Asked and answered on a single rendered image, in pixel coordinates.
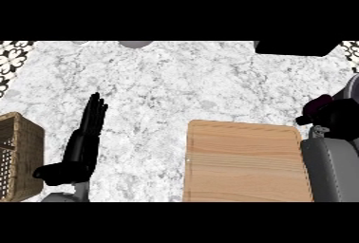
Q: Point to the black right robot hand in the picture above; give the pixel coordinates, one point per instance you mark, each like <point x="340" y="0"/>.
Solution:
<point x="341" y="117"/>

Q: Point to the wooden cutting board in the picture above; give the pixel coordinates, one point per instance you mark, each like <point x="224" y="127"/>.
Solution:
<point x="245" y="161"/>

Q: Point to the black appliance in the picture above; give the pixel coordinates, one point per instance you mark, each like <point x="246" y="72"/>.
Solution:
<point x="297" y="47"/>

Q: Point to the grey metal pot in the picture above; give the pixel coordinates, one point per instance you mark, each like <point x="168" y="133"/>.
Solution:
<point x="353" y="88"/>

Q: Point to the dark purple eggplant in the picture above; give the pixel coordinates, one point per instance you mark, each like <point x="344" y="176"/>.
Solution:
<point x="316" y="103"/>

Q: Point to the grey round object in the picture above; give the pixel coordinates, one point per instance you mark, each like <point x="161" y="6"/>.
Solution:
<point x="134" y="43"/>

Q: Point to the brown wicker basket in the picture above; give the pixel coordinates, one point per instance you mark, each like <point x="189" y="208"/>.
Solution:
<point x="20" y="158"/>

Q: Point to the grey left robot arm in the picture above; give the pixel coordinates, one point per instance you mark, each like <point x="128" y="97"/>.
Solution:
<point x="69" y="195"/>

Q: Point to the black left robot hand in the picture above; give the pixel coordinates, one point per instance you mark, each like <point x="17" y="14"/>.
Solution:
<point x="82" y="148"/>

